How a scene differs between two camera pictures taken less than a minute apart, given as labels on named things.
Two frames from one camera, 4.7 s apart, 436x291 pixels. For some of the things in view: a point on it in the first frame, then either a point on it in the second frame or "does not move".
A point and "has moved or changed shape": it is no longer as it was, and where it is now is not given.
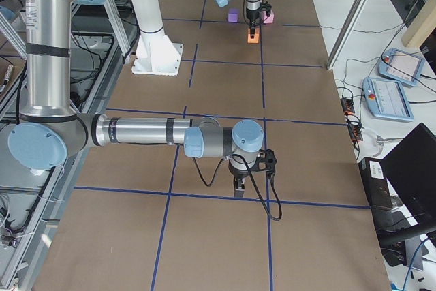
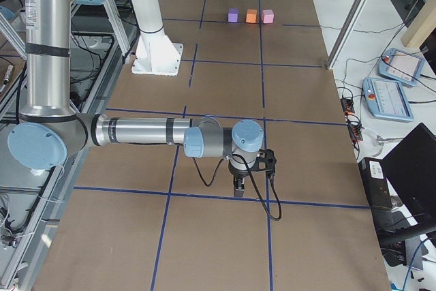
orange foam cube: x=255 y=40 has moved or changed shape
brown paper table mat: x=137 y=217 does not move
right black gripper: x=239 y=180 does not move
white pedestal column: x=157 y=54 does not move
